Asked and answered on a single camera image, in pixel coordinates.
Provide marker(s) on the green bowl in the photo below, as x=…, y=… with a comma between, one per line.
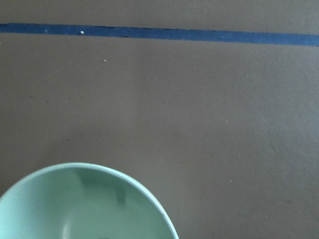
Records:
x=82, y=201

